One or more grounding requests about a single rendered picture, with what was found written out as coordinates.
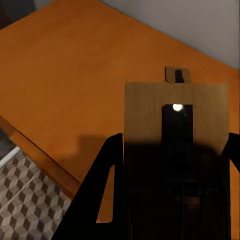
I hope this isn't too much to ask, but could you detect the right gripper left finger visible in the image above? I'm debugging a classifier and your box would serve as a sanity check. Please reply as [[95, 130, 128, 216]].
[[51, 133, 127, 240]]

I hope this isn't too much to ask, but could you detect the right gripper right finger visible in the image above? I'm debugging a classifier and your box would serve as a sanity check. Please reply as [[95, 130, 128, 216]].
[[229, 133, 240, 172]]

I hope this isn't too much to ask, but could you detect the mousetrap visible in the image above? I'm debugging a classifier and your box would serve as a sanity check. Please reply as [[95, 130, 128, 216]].
[[123, 82, 231, 240], [165, 66, 191, 84]]

